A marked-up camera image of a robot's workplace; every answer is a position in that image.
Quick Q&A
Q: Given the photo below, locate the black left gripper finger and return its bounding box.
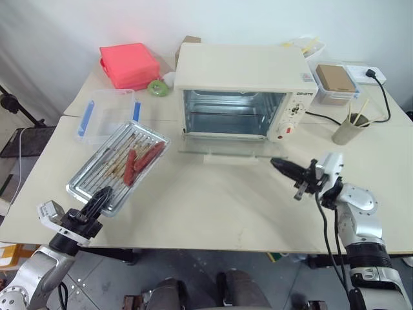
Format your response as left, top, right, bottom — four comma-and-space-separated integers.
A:
82, 189, 107, 218
99, 186, 115, 216

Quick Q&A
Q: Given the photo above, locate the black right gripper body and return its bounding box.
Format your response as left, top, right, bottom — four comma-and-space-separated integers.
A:
292, 158, 327, 202

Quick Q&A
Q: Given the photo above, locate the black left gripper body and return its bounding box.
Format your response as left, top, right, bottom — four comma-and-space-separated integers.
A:
60, 208, 105, 242

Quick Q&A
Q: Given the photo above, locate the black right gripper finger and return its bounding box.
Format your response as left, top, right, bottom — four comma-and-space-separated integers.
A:
270, 156, 306, 172
273, 163, 307, 184

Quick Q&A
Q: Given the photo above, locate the silver ribbed baking tray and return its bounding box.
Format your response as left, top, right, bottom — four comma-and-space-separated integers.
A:
65, 120, 172, 218

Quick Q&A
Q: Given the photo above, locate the red sausage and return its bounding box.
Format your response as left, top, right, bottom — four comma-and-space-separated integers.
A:
133, 140, 166, 172
123, 149, 137, 187

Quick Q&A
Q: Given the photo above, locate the glass toaster oven door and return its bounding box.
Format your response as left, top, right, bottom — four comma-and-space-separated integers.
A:
177, 128, 290, 166

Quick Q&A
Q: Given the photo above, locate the cream toaster oven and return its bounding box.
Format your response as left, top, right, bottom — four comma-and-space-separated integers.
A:
173, 43, 319, 145

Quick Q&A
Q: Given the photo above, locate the grey cup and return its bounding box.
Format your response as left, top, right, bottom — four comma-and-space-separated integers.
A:
332, 112, 372, 147

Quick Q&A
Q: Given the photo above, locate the yellow object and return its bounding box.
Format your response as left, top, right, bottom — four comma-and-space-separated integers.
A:
0, 243, 32, 276

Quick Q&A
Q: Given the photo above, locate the clear container with blue clips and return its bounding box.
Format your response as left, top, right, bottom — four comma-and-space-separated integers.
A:
312, 62, 362, 107

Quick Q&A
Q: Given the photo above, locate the clear box with blue clips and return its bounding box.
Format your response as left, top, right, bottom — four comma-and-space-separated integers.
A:
73, 88, 143, 147

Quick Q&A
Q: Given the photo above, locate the black mesh platform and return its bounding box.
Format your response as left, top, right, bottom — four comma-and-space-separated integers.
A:
0, 126, 58, 160

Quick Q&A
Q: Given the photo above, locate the flat brown cardboard box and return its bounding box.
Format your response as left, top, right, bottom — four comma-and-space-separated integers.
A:
315, 63, 356, 92

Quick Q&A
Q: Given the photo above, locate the dark rounded shape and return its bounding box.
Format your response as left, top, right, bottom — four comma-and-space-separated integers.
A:
215, 269, 272, 309
146, 278, 190, 310

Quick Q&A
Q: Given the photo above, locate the white power strip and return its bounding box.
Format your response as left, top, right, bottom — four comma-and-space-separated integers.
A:
344, 64, 387, 86

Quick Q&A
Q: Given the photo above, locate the clear container with yellow items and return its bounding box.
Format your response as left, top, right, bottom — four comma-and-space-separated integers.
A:
279, 34, 327, 61

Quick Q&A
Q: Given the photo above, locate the green tape roll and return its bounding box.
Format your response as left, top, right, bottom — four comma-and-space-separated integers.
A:
147, 78, 170, 98

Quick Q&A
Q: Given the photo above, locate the black tripod stand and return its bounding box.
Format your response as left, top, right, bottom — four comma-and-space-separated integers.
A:
0, 84, 46, 129

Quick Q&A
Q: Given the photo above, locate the red square box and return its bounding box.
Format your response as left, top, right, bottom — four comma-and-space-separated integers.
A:
98, 41, 161, 91

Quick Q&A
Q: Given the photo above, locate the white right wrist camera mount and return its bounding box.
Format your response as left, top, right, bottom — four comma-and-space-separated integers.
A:
315, 152, 345, 185

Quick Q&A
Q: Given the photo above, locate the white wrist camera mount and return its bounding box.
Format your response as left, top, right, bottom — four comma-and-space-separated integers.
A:
315, 152, 345, 185
37, 200, 94, 248

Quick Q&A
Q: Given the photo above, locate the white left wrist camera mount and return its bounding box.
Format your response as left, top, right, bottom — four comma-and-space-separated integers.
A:
37, 200, 94, 248

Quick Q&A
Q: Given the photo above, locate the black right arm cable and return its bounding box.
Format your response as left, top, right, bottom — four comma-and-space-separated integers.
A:
314, 189, 354, 310

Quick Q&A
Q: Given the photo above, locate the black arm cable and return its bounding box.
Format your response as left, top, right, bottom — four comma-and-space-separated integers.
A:
57, 280, 69, 310
314, 189, 354, 310

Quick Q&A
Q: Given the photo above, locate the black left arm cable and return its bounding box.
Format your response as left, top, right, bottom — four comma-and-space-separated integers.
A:
57, 280, 69, 310

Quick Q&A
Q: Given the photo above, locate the white cable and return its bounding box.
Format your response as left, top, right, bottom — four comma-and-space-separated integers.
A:
15, 128, 27, 183

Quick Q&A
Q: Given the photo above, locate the black power cable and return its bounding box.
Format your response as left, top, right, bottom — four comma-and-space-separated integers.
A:
304, 76, 392, 126

